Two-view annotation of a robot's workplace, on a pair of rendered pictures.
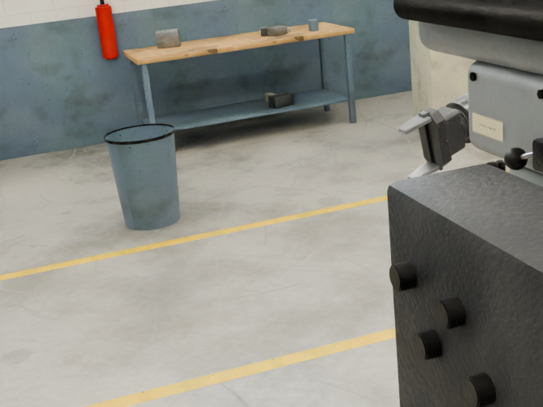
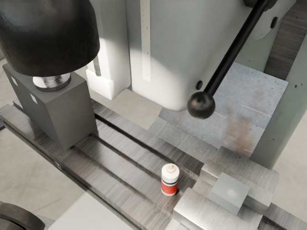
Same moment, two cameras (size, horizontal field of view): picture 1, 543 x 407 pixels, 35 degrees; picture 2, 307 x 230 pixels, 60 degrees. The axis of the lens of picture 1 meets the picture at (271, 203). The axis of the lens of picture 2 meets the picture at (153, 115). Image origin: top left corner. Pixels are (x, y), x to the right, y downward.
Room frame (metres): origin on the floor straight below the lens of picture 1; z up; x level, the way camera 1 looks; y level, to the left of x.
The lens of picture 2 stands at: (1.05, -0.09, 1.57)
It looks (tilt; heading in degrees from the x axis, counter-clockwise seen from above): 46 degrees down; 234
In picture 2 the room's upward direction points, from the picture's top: straight up
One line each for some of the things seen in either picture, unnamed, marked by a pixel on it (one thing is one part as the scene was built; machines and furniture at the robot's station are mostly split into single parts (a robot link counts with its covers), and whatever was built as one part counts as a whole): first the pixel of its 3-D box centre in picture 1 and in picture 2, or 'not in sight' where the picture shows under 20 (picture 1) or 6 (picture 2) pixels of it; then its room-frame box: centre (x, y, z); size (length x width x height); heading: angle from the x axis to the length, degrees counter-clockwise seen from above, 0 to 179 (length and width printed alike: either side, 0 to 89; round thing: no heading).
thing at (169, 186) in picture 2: not in sight; (170, 177); (0.83, -0.33, 1.01); 0.04 x 0.04 x 0.11
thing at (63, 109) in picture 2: not in sight; (51, 96); (0.95, -0.71, 1.06); 0.22 x 0.12 x 0.20; 100
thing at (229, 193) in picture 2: not in sight; (227, 196); (0.78, -0.21, 1.07); 0.06 x 0.05 x 0.06; 108
